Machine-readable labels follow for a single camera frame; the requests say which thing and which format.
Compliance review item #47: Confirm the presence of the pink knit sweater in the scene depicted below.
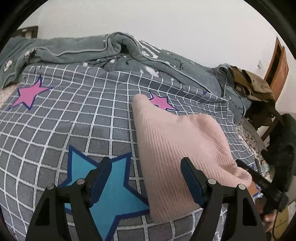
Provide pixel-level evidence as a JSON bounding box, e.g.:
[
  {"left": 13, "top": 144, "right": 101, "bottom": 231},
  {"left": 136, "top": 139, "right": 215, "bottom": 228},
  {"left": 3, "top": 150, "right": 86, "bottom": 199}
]
[{"left": 132, "top": 94, "right": 252, "bottom": 223}]

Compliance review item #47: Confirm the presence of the brown clothes pile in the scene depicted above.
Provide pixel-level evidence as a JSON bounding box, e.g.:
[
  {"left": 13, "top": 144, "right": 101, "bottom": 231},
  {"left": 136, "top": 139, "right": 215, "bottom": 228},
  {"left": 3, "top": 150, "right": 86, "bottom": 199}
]
[{"left": 230, "top": 66, "right": 274, "bottom": 102}]

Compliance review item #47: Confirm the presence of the floral bed sheet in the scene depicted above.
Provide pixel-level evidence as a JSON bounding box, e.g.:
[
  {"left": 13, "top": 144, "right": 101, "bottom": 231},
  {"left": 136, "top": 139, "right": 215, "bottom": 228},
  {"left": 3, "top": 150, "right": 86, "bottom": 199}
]
[{"left": 233, "top": 118, "right": 266, "bottom": 171}]

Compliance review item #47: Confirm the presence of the dark wooden chair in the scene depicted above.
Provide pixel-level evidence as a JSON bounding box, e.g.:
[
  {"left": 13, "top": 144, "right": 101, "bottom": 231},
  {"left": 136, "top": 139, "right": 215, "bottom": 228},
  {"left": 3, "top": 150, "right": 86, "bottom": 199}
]
[{"left": 246, "top": 100, "right": 287, "bottom": 143}]

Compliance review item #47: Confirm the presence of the grey checked star blanket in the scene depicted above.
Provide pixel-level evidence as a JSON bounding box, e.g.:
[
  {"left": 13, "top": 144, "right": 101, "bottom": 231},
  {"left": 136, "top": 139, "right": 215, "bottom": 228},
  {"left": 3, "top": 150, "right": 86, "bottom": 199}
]
[{"left": 1, "top": 64, "right": 255, "bottom": 240}]

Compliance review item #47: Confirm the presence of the brown wooden door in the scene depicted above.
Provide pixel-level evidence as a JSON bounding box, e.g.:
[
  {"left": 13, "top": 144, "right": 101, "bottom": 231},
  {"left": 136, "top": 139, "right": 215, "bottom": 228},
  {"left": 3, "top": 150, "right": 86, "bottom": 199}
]
[{"left": 264, "top": 37, "right": 289, "bottom": 101}]

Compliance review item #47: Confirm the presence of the grey-green fleece blanket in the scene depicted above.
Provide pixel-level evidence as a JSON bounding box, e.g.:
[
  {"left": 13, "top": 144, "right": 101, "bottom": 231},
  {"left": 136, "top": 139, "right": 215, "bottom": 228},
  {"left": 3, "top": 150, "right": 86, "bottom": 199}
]
[{"left": 1, "top": 32, "right": 251, "bottom": 121}]

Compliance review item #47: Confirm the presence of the dark wooden headboard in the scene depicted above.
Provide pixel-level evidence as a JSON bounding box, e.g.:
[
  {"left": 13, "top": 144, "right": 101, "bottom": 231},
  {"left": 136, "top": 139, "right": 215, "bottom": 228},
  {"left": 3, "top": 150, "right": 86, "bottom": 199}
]
[{"left": 12, "top": 26, "right": 39, "bottom": 39}]

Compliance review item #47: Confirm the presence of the white wall switch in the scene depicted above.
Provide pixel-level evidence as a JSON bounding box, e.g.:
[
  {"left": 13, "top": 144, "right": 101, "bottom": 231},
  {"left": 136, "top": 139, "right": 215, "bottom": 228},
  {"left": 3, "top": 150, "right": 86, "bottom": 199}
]
[{"left": 257, "top": 60, "right": 262, "bottom": 69}]

